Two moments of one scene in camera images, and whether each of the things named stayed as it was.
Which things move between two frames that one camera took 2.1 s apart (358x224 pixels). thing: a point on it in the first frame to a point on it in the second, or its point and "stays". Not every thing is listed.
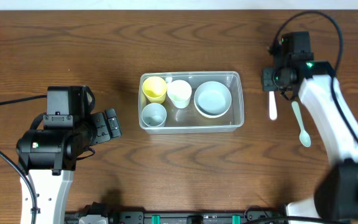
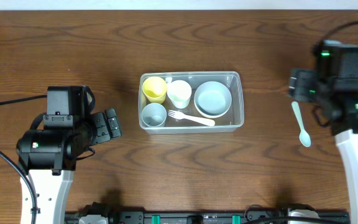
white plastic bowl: (212, 99) stays
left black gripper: (105, 125) stays
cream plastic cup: (179, 93) stays
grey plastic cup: (153, 115) stays
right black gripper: (281, 86) to (299, 86)
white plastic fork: (272, 106) to (178, 116)
